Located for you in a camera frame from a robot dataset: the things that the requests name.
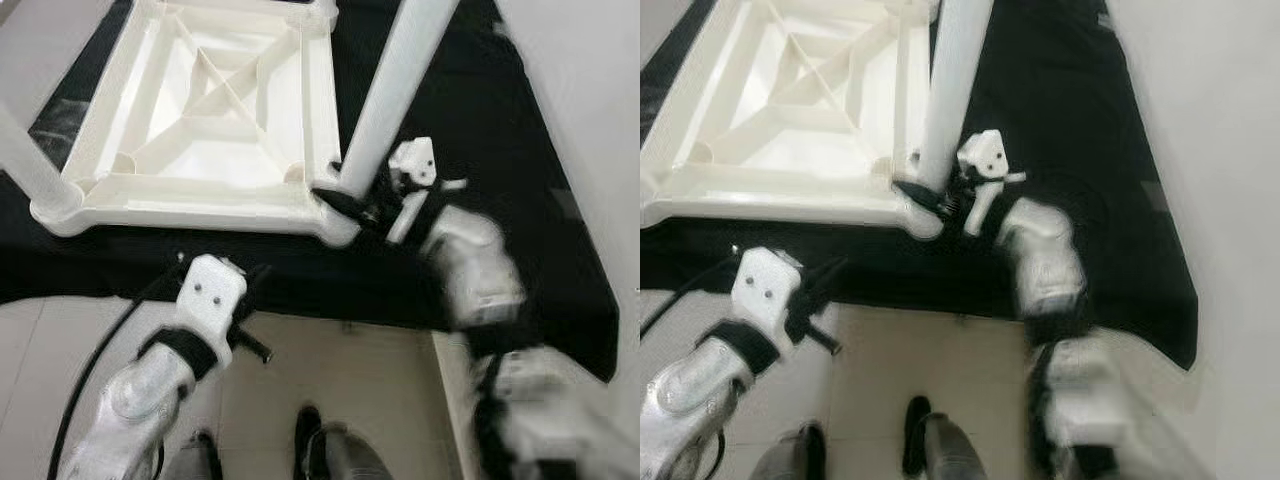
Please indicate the grey robot left leg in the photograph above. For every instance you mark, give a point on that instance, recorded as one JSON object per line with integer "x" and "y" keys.
{"x": 195, "y": 462}
{"x": 790, "y": 460}

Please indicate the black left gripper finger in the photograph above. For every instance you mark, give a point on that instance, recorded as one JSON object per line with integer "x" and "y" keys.
{"x": 820, "y": 278}
{"x": 253, "y": 282}

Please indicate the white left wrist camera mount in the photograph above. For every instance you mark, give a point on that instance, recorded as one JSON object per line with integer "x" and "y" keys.
{"x": 762, "y": 280}
{"x": 210, "y": 290}

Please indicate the grey robot leg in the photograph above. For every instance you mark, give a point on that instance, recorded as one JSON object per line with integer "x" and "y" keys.
{"x": 195, "y": 462}
{"x": 950, "y": 450}
{"x": 790, "y": 460}
{"x": 350, "y": 460}

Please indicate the grey tape piece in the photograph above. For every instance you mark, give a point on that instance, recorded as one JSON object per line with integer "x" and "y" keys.
{"x": 1160, "y": 198}
{"x": 567, "y": 203}

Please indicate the black tablecloth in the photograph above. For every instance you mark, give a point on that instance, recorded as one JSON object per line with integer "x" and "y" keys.
{"x": 480, "y": 130}
{"x": 1060, "y": 120}

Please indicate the grey robot right leg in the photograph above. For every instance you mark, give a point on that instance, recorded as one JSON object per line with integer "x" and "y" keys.
{"x": 950, "y": 450}
{"x": 350, "y": 460}

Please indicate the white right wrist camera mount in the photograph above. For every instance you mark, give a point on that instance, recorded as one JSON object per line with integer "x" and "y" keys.
{"x": 415, "y": 160}
{"x": 985, "y": 150}

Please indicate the white plastic table top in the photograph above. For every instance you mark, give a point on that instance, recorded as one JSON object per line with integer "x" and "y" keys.
{"x": 800, "y": 150}
{"x": 230, "y": 150}

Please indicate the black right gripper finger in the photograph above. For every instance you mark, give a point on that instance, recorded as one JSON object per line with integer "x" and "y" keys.
{"x": 922, "y": 196}
{"x": 345, "y": 204}

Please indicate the clear tape cross patch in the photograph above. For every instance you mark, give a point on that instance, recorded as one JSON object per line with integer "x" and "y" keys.
{"x": 55, "y": 118}

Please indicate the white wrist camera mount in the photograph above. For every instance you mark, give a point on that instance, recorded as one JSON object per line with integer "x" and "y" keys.
{"x": 762, "y": 280}
{"x": 415, "y": 160}
{"x": 210, "y": 290}
{"x": 985, "y": 150}

